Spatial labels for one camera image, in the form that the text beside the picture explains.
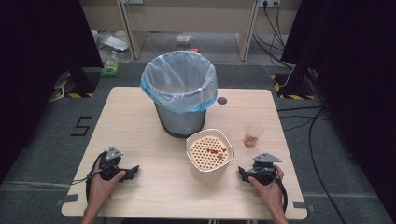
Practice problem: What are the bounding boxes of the left hand-held gripper cable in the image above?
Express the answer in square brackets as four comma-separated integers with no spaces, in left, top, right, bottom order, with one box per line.
[71,151,108,202]

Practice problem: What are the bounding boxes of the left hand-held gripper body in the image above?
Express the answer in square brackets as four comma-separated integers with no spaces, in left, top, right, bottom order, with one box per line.
[98,146,128,183]

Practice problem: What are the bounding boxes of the right hand-held gripper cable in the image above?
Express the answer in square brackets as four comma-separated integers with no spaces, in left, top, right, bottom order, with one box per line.
[274,169,290,214]

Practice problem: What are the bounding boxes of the brown residue in cup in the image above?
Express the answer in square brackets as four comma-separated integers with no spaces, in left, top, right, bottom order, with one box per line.
[243,135,259,148]

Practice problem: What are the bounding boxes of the white wall socket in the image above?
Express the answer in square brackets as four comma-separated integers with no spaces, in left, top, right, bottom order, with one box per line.
[258,0,281,8]

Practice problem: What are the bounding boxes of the small white packet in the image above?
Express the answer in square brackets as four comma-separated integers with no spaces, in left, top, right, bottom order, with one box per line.
[175,33,193,45]

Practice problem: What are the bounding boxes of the black power cables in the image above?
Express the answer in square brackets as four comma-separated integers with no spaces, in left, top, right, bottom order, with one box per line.
[251,1,295,70]

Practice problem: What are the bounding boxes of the grey trash can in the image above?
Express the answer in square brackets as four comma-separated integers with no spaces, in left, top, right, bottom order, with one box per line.
[154,102,207,139]

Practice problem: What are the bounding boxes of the dark curtain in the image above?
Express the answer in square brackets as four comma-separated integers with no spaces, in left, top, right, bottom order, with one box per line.
[0,0,105,185]
[280,0,396,222]

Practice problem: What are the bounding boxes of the white cable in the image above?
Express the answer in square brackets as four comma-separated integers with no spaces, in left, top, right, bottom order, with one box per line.
[214,59,296,89]

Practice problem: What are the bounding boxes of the clear plastic cup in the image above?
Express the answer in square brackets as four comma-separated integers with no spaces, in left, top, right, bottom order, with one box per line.
[243,120,265,149]

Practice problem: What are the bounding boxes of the blue plastic trash bag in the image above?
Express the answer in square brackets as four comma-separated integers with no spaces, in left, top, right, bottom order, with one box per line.
[140,50,219,116]

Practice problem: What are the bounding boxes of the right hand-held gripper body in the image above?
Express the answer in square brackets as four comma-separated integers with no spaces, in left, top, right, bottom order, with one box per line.
[247,152,283,187]

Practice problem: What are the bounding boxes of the cream container with perforated strainer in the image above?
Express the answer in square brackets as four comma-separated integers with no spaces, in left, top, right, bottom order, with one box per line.
[185,128,235,185]

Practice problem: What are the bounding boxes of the green packet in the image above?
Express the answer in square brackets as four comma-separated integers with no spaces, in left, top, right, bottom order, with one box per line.
[99,59,121,78]

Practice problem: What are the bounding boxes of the black stand base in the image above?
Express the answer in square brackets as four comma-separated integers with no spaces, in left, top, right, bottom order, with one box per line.
[68,66,101,95]
[274,67,317,101]

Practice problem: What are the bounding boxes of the hand-held gripper cable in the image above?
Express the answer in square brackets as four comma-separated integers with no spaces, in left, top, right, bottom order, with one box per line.
[274,169,290,214]
[71,151,108,202]

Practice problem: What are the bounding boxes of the brown food scraps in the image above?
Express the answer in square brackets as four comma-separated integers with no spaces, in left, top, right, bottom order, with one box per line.
[205,147,228,161]

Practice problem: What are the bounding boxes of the white plastic wrapping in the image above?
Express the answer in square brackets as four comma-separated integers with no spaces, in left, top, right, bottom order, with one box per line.
[92,29,131,54]

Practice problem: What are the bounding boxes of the person's right hand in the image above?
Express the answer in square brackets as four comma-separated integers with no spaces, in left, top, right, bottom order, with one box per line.
[247,163,286,207]

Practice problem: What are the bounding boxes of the person's left hand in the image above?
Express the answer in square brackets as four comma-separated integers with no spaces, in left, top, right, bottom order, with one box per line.
[88,159,127,204]

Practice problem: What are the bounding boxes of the black floor cable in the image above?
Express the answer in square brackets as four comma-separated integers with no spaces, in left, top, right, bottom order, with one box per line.
[276,105,348,224]

